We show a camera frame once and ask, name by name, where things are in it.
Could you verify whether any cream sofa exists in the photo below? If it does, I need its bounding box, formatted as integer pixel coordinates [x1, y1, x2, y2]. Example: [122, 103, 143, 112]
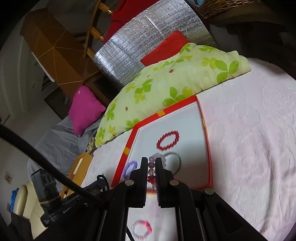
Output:
[13, 181, 47, 239]

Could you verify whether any red cushion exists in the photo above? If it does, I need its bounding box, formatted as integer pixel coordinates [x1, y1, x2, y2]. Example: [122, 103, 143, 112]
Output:
[140, 30, 189, 66]

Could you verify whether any grey blanket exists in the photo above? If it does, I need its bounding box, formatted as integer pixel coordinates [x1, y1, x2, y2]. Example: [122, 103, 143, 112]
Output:
[28, 115, 102, 176]

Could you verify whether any wooden chair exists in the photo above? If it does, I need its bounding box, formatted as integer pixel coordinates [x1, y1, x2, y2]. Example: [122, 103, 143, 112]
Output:
[83, 0, 114, 58]

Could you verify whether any pink blanket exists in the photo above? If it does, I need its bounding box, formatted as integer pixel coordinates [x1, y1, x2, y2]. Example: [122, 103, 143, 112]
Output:
[81, 56, 296, 241]

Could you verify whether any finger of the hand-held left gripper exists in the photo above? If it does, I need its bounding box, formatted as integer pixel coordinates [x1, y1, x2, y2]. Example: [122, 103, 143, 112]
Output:
[96, 175, 110, 191]

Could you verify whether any silver metal bangle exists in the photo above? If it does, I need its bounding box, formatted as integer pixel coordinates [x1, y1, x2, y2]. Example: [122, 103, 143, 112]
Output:
[165, 152, 182, 175]

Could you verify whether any red shallow box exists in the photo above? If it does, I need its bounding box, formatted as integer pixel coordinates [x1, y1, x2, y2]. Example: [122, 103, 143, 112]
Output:
[110, 95, 213, 189]

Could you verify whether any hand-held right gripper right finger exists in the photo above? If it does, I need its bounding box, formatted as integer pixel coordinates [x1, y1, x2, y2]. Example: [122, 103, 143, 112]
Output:
[155, 158, 266, 241]

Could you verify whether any brown cardboard box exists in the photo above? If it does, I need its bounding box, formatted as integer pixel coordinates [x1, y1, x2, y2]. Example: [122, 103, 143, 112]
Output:
[20, 8, 100, 92]

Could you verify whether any patterned cloth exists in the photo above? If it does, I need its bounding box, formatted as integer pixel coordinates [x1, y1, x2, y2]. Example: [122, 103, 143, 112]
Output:
[87, 136, 97, 154]

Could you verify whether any silver foil panel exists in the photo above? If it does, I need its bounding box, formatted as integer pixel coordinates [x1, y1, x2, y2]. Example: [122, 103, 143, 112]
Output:
[93, 0, 214, 90]

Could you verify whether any black cable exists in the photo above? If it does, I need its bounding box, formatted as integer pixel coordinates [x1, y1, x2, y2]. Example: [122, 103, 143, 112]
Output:
[0, 125, 105, 205]

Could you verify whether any wicker basket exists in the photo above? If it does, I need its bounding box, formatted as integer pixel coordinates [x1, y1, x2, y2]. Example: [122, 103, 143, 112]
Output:
[196, 0, 251, 19]

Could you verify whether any red bead bracelet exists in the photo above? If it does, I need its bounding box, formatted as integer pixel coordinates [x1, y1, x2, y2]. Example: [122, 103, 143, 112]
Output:
[156, 131, 180, 150]

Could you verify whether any orange shallow box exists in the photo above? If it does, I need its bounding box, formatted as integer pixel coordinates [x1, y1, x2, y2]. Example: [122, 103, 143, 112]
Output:
[60, 153, 93, 197]

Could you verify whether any red cloth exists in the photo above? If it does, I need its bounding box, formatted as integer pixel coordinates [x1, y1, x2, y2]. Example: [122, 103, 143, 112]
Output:
[105, 0, 160, 43]

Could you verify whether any green floral pillow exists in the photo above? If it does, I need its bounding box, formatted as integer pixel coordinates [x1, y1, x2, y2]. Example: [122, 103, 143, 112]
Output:
[95, 43, 252, 147]

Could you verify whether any magenta pillow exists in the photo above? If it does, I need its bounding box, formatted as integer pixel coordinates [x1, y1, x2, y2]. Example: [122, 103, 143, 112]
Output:
[68, 85, 106, 135]

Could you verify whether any lavender bead bracelet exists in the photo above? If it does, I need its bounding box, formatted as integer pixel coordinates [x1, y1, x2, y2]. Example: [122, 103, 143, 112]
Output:
[122, 161, 138, 179]

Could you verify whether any clear bead bracelet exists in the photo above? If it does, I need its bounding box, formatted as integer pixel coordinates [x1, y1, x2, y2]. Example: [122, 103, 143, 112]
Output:
[147, 152, 167, 186]

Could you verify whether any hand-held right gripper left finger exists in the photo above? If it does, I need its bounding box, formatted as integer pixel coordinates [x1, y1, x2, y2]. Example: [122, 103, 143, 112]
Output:
[96, 157, 148, 241]

